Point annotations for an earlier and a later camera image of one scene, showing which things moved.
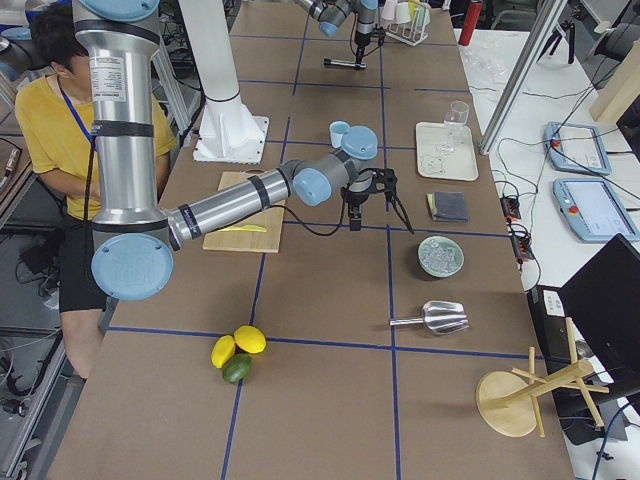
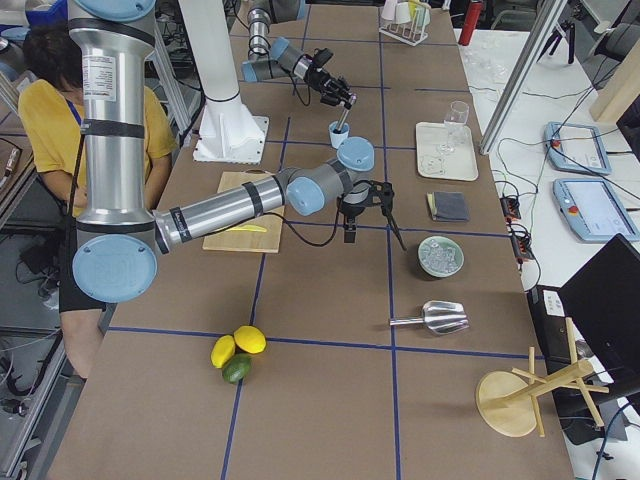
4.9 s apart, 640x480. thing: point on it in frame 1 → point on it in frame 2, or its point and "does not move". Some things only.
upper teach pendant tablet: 577,148 does not move
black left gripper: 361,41 → 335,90
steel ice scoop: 440,317 does not move
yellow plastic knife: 251,228 does not move
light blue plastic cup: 338,129 does not move
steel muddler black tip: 328,61 → 344,115
